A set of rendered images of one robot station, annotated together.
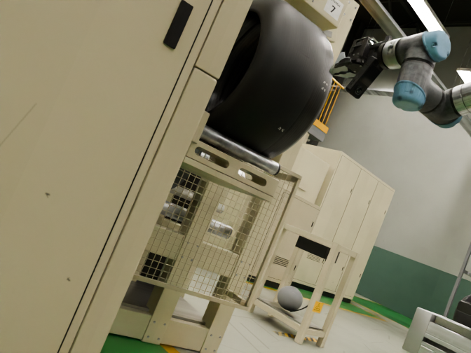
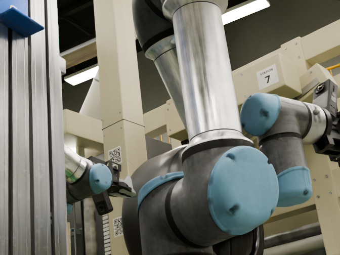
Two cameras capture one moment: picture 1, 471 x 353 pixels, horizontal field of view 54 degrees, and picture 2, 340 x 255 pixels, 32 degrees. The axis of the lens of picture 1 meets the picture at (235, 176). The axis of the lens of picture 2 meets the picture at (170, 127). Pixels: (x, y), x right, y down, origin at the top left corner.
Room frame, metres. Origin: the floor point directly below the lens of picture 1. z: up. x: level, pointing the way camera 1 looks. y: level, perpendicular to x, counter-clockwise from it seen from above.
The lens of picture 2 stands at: (0.87, -1.91, 0.63)
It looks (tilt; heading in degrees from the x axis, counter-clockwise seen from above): 24 degrees up; 70
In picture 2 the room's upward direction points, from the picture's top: 7 degrees counter-clockwise
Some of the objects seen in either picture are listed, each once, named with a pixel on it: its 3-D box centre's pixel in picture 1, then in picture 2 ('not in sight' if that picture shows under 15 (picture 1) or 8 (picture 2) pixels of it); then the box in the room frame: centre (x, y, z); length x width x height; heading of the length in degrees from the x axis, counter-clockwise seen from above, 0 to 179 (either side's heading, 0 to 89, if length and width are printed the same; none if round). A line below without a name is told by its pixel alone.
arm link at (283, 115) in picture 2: not in sight; (274, 118); (1.37, -1.08, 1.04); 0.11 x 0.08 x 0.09; 17
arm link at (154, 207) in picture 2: not in sight; (176, 219); (1.19, -1.00, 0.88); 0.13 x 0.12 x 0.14; 107
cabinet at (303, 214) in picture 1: (271, 235); not in sight; (6.32, -0.76, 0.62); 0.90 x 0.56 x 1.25; 133
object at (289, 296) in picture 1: (301, 282); not in sight; (3.85, -0.84, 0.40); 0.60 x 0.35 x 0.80; 43
